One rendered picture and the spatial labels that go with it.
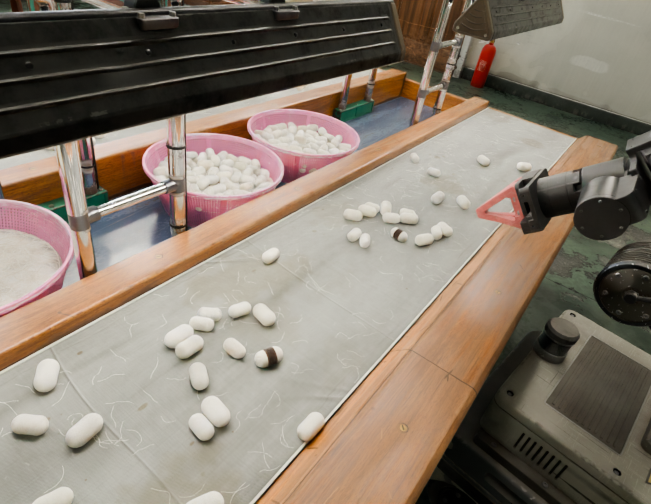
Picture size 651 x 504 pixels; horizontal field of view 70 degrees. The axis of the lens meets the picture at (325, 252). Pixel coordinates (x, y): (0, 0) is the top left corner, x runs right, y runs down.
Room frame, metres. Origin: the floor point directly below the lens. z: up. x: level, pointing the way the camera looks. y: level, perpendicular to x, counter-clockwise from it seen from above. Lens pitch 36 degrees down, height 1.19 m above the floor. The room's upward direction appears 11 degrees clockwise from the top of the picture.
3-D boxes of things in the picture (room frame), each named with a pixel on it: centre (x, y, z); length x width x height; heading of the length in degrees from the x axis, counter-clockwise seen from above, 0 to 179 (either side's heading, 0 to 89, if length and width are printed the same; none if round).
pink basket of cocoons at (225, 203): (0.81, 0.24, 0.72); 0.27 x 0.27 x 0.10
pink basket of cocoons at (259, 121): (1.05, 0.10, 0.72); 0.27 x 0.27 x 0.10
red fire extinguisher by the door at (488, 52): (5.04, -1.19, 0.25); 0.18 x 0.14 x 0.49; 153
